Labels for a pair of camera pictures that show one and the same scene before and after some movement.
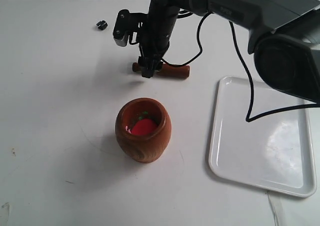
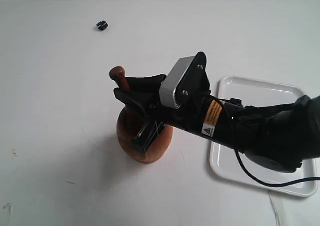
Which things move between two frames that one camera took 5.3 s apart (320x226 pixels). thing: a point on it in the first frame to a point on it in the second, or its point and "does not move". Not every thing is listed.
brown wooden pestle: [167, 70] to [118, 74]
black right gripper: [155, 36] to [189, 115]
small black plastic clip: [102, 25] does not move
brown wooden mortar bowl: [143, 128] does not move
